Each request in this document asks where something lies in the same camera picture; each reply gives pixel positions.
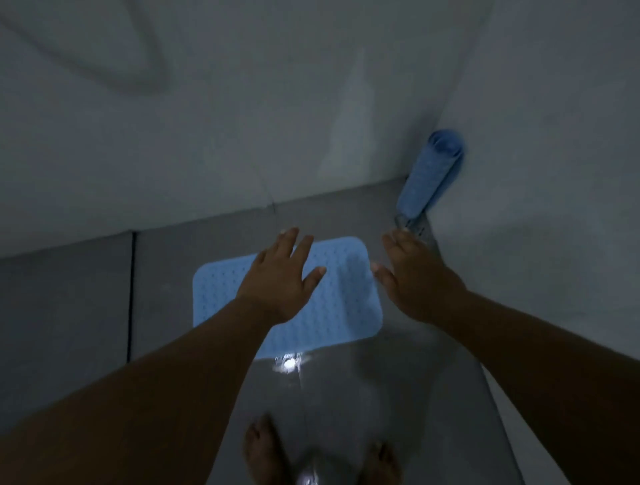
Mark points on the person's right hand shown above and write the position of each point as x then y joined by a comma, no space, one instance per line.
420,285

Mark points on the person's left hand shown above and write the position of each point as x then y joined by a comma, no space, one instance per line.
272,287

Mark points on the person's right thumb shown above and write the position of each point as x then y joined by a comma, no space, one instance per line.
384,279

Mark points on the person's left thumb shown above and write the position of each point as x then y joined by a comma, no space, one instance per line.
314,280

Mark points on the person's right middle finger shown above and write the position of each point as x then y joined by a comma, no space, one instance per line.
407,237

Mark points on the person's left middle finger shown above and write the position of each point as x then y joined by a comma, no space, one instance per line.
285,244

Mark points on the person's right forearm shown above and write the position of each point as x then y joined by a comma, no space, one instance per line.
550,379

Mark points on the person's left forearm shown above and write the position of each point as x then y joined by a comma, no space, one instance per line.
150,404

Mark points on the flat blue rubber bath mat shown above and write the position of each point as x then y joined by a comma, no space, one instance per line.
345,300

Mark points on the rolled blue rubber bath mat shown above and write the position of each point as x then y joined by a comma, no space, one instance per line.
430,175

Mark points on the person's left foot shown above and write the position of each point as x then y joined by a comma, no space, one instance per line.
265,452

